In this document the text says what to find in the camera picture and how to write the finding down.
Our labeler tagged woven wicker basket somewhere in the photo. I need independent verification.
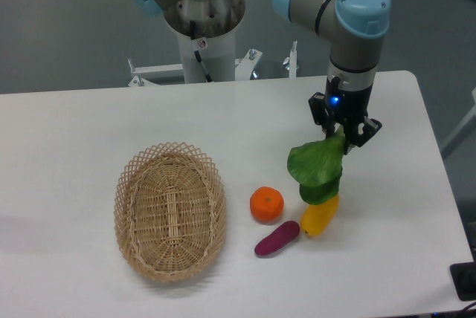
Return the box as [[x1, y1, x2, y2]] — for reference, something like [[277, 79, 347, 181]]
[[114, 142, 227, 282]]

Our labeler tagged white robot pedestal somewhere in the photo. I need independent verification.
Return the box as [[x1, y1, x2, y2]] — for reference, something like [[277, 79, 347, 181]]
[[126, 0, 299, 87]]

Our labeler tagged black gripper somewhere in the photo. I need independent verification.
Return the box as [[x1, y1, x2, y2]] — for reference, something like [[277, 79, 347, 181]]
[[309, 77, 382, 155]]

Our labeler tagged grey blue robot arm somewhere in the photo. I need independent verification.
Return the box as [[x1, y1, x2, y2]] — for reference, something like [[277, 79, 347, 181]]
[[133, 0, 391, 149]]

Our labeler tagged black cable on pedestal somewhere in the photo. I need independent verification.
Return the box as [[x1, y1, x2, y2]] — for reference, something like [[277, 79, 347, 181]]
[[189, 19, 215, 83]]

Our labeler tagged white frame at right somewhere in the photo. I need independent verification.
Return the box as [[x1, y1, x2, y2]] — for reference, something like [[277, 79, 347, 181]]
[[440, 88, 476, 159]]

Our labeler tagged black box at table edge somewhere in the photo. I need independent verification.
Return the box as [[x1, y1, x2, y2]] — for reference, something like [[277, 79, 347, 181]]
[[449, 262, 475, 302]]

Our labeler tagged green leafy vegetable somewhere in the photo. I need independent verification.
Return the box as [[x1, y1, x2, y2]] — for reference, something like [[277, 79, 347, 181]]
[[286, 129, 345, 205]]

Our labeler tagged purple sweet potato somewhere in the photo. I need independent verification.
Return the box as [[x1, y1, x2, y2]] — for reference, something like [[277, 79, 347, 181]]
[[254, 221, 300, 257]]

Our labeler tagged orange tangerine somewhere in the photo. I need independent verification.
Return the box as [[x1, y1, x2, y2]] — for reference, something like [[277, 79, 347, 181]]
[[249, 186, 284, 223]]

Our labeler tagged yellow mango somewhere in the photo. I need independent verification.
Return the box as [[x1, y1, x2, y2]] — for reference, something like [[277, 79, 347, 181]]
[[300, 194, 340, 237]]

